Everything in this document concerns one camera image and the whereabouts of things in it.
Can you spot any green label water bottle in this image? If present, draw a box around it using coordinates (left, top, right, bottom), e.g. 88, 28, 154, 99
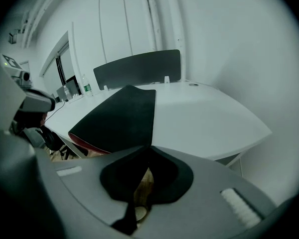
82, 74, 94, 97

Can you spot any white wall pipe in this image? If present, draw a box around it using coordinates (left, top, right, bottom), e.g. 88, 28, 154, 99
144, 0, 163, 51

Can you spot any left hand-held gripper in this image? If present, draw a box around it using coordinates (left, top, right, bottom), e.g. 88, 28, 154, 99
0, 53, 56, 114

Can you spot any red label water bottle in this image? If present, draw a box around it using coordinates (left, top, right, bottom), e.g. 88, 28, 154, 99
63, 85, 72, 101

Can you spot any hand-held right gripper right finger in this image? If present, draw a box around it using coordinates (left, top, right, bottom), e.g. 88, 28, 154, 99
139, 146, 278, 239

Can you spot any red desk mat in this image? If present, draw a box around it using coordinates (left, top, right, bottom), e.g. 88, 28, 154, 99
67, 84, 157, 155

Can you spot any grey wall mounted box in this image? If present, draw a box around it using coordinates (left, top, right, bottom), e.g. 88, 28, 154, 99
7, 32, 18, 45

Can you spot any long dark desk partition panel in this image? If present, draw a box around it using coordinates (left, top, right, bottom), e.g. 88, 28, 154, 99
93, 49, 181, 91

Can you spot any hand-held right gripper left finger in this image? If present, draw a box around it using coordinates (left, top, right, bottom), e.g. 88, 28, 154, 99
50, 146, 150, 237

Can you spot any black office chair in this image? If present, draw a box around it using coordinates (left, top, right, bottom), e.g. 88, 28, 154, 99
13, 111, 89, 160

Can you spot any white framed window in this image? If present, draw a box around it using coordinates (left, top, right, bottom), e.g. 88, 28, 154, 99
39, 30, 78, 89

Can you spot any white desk leg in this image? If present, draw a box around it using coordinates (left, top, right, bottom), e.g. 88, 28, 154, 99
215, 151, 245, 178

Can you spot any black power cable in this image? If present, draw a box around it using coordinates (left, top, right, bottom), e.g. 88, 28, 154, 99
45, 100, 66, 122

